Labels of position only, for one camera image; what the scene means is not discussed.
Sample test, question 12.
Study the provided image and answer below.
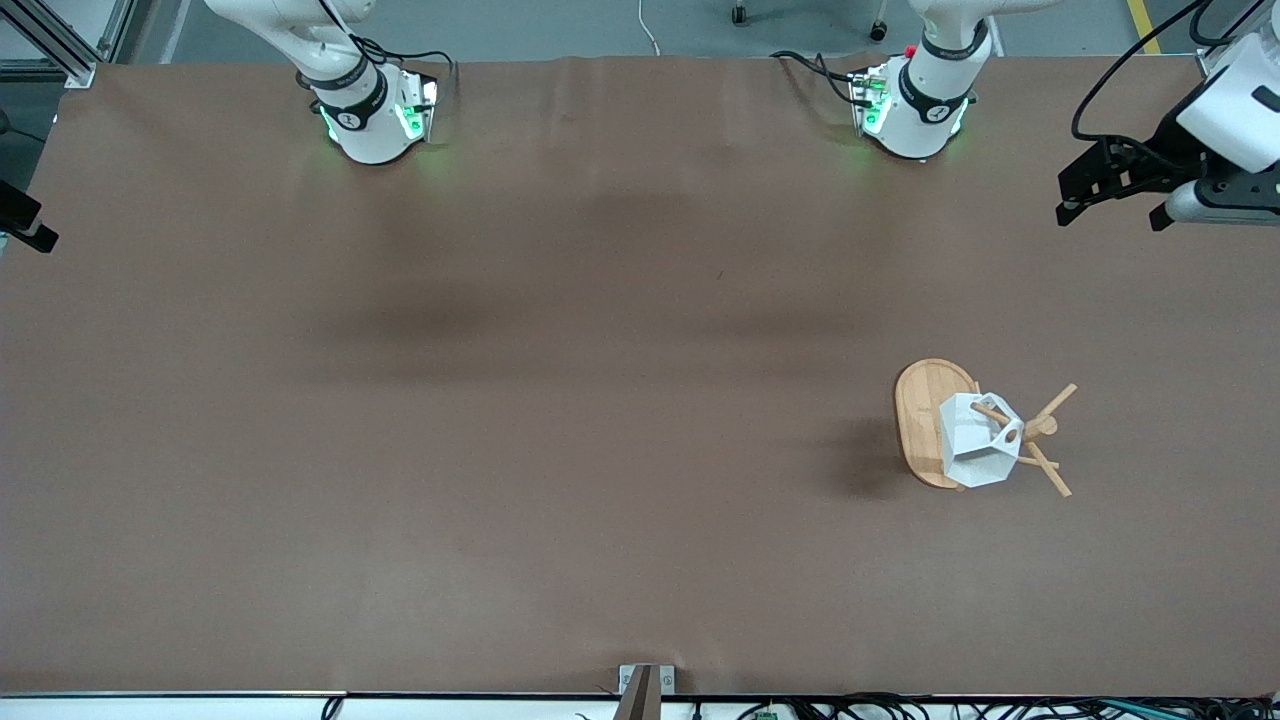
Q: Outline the wooden cup rack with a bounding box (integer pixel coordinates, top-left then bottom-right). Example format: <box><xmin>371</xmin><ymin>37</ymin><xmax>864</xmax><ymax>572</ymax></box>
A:
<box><xmin>894</xmin><ymin>358</ymin><xmax>1083</xmax><ymax>499</ymax></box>

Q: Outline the black base cable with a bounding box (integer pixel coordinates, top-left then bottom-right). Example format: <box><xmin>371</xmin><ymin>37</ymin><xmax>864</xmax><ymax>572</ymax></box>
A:
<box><xmin>355</xmin><ymin>35</ymin><xmax>458</xmax><ymax>101</ymax></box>
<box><xmin>770</xmin><ymin>49</ymin><xmax>867</xmax><ymax>107</ymax></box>

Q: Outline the aluminium frame post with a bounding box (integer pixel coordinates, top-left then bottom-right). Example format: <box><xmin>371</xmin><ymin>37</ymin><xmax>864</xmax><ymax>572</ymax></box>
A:
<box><xmin>1198</xmin><ymin>0</ymin><xmax>1280</xmax><ymax>78</ymax></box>
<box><xmin>0</xmin><ymin>0</ymin><xmax>126</xmax><ymax>88</ymax></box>

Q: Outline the brown camera post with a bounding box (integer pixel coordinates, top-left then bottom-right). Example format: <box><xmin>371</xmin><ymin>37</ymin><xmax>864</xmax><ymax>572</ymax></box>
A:
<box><xmin>620</xmin><ymin>667</ymin><xmax>661</xmax><ymax>720</ymax></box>

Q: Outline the black left base cable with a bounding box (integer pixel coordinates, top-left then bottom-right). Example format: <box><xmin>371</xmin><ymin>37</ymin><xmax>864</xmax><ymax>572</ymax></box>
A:
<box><xmin>770</xmin><ymin>49</ymin><xmax>867</xmax><ymax>107</ymax></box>

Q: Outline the black cable bundle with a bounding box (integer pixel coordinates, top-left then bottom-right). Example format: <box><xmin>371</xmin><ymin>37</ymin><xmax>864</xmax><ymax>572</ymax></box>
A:
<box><xmin>690</xmin><ymin>695</ymin><xmax>1280</xmax><ymax>720</ymax></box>

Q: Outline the white faceted cup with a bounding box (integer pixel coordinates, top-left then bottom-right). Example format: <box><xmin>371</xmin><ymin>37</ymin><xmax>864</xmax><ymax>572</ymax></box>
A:
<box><xmin>938</xmin><ymin>392</ymin><xmax>1026</xmax><ymax>489</ymax></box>

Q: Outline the metal table bracket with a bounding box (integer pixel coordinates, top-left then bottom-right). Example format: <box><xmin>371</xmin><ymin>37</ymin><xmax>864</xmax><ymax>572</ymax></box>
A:
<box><xmin>618</xmin><ymin>664</ymin><xmax>676</xmax><ymax>697</ymax></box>

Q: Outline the black right base cable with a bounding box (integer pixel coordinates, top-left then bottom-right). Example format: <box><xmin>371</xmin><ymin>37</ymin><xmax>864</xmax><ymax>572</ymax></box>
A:
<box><xmin>355</xmin><ymin>35</ymin><xmax>458</xmax><ymax>101</ymax></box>

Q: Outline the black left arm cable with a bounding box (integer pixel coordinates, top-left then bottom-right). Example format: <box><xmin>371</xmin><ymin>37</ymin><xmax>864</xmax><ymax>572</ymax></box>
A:
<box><xmin>1071</xmin><ymin>0</ymin><xmax>1263</xmax><ymax>143</ymax></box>

